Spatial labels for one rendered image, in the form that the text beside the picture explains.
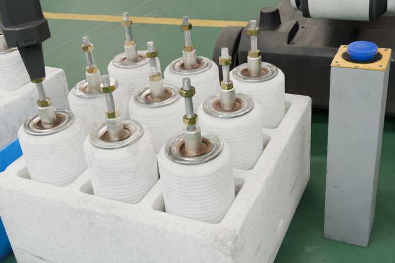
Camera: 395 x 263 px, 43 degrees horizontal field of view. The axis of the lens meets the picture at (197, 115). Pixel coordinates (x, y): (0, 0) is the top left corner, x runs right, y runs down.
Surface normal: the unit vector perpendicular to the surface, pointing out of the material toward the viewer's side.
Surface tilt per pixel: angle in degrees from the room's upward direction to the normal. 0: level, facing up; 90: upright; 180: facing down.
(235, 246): 90
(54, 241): 90
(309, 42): 0
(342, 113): 90
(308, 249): 0
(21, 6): 90
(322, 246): 0
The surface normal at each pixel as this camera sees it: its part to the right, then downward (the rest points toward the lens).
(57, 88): 0.88, 0.15
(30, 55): 0.42, 0.41
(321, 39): -0.09, -0.87
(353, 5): -0.31, 0.80
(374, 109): -0.42, 0.47
